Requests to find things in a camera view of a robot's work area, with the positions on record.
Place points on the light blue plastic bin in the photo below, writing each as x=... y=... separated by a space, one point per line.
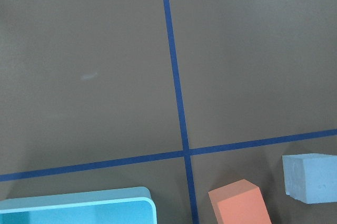
x=127 y=205

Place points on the orange foam block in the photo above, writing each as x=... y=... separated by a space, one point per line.
x=239 y=202

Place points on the light blue foam block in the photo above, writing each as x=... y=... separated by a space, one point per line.
x=310 y=178

